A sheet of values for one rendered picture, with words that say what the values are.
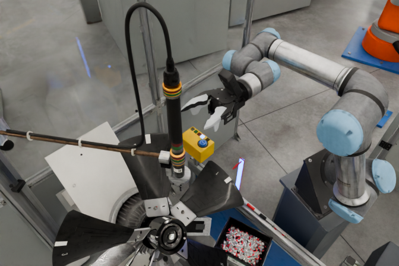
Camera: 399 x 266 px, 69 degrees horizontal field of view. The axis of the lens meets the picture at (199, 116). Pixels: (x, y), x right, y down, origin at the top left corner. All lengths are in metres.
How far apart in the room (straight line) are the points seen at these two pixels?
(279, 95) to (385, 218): 1.58
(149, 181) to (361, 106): 0.70
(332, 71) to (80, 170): 0.94
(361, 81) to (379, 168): 0.41
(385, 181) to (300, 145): 1.84
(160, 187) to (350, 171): 0.61
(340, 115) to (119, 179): 0.86
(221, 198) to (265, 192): 1.45
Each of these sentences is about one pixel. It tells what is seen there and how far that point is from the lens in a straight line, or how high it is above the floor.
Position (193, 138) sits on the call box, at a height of 1.07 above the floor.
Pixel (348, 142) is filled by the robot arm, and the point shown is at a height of 1.64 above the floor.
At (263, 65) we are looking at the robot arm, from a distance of 0.97.
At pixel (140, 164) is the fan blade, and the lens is 1.07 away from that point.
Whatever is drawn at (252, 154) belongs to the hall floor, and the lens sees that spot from 2.83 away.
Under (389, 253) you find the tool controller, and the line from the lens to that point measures 1.19.
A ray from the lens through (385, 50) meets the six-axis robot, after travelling 4.48.
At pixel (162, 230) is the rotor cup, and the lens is 1.06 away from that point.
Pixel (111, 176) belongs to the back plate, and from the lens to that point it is 1.25.
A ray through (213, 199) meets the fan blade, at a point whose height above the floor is 1.17.
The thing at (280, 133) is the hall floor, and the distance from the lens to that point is 3.08.
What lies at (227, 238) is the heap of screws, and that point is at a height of 0.84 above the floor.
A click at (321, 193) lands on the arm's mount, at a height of 1.12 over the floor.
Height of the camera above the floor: 2.21
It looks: 45 degrees down
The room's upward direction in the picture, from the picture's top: straight up
